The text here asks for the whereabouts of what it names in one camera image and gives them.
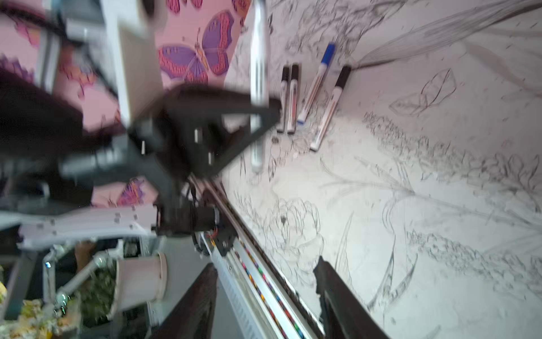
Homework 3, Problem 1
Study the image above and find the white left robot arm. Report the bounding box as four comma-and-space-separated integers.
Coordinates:
1, 70, 282, 237

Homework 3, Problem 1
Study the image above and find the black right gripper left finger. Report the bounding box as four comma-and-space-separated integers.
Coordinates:
150, 263, 218, 339

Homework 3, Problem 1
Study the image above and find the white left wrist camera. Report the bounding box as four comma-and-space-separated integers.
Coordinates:
100, 0, 164, 128

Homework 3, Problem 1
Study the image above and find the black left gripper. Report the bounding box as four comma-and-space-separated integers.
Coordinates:
128, 85, 282, 178

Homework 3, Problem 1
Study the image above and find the white marker pen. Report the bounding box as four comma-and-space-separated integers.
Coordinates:
287, 64, 300, 134
277, 66, 290, 133
250, 0, 269, 173
297, 43, 335, 124
310, 65, 352, 152

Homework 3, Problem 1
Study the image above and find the white plant pot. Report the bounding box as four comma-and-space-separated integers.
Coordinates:
107, 252, 168, 319

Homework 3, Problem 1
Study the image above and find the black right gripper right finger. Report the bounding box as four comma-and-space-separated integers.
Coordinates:
313, 257, 388, 339

